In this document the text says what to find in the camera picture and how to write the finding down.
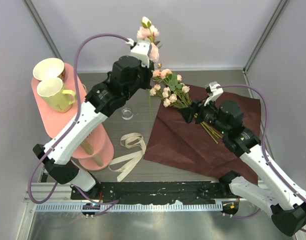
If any pink flower stem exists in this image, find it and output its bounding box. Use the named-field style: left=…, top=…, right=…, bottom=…
left=135, top=16, right=161, bottom=123

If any white bowl mug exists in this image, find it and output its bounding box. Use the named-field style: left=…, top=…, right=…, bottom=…
left=32, top=57, right=66, bottom=81

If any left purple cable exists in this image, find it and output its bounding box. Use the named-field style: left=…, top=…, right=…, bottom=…
left=27, top=33, right=134, bottom=217

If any clear glass vase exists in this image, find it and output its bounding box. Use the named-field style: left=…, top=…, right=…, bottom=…
left=120, top=101, right=134, bottom=121

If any pink flower bouquet red wrap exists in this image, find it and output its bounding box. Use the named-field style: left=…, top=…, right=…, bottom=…
left=149, top=63, right=223, bottom=145

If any dark red wrapping paper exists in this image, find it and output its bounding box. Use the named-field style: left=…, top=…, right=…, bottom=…
left=144, top=84, right=263, bottom=186

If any cream ribbon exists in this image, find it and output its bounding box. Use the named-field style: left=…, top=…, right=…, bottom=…
left=107, top=132, right=147, bottom=182

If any white slotted cable duct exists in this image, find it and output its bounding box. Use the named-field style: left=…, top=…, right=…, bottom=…
left=35, top=201, right=223, bottom=213

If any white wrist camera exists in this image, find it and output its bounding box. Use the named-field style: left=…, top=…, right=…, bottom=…
left=125, top=38, right=152, bottom=68
left=204, top=81, right=224, bottom=106

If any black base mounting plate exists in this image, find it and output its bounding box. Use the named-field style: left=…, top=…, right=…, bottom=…
left=84, top=181, right=238, bottom=205

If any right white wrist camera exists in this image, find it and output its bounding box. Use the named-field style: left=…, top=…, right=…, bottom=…
left=204, top=81, right=224, bottom=106

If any pink tiered shelf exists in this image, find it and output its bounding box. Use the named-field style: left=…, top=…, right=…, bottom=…
left=31, top=66, right=114, bottom=171

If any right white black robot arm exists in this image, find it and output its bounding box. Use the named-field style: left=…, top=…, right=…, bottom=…
left=179, top=100, right=306, bottom=237

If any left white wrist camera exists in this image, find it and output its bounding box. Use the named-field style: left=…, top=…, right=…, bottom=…
left=125, top=38, right=152, bottom=68

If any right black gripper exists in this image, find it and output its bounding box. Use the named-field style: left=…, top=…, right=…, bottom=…
left=178, top=94, right=229, bottom=135

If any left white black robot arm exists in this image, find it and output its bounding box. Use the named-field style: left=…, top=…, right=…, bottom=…
left=33, top=55, right=152, bottom=200

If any yellow green mug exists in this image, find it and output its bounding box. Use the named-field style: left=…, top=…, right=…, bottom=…
left=36, top=77, right=77, bottom=113

